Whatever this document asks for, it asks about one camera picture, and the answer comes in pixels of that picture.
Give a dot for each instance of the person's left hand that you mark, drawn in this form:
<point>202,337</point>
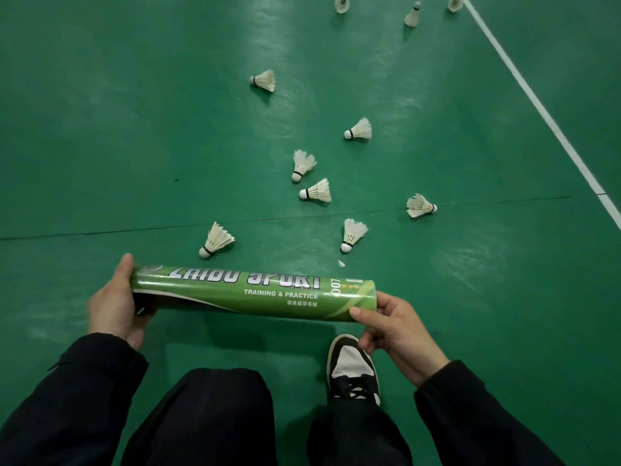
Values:
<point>110,308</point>

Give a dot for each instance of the person's right hand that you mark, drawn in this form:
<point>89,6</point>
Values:
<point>405,337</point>

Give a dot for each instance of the person's left thumb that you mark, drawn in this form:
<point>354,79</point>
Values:
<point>123,271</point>

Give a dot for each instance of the person's right thumb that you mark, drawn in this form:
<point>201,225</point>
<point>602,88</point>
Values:
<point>366,318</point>

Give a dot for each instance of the green shuttlecock tube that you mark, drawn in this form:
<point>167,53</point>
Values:
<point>252,293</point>

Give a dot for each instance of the person's left forearm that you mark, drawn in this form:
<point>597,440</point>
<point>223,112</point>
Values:
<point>72,397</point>

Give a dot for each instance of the person's right forearm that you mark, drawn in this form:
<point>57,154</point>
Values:
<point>475,422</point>

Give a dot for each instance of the black and white sneaker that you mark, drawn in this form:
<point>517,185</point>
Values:
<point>351,368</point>

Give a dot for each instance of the white feather shuttlecock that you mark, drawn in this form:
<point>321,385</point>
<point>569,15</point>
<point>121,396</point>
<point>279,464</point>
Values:
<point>455,3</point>
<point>360,129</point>
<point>352,232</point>
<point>413,15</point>
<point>342,3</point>
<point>418,206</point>
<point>265,80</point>
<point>217,239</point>
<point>302,164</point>
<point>319,191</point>

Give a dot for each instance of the person's right leg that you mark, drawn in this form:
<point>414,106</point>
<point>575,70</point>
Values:
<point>359,436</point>

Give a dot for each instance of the person's leg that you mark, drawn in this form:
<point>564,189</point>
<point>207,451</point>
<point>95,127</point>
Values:
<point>359,436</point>
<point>208,422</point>

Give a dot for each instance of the person's left leg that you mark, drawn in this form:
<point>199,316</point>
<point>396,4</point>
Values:
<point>208,422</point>

